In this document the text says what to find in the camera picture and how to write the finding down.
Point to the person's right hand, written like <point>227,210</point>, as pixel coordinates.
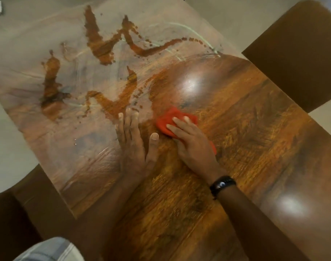
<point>196,152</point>

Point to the person's left hand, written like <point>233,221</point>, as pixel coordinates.
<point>134,157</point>

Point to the person's right fingers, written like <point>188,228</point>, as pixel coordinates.
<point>181,127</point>

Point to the person's left middle finger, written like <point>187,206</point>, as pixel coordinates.
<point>129,123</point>

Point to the person's left thumb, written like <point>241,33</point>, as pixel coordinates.
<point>154,145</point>

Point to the red cleaning cloth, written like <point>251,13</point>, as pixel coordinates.
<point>171,116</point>

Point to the person's right forearm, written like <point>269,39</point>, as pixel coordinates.
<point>258,228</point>

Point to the person's left forearm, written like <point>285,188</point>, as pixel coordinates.
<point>108,222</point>

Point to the black wristband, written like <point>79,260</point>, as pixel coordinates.
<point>222,184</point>

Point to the brown liquid spill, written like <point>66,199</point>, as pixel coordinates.
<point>100,47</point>

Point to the brown wooden chair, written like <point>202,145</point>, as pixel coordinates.
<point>32,209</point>
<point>298,54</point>

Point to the grey striped garment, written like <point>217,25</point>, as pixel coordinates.
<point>50,251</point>

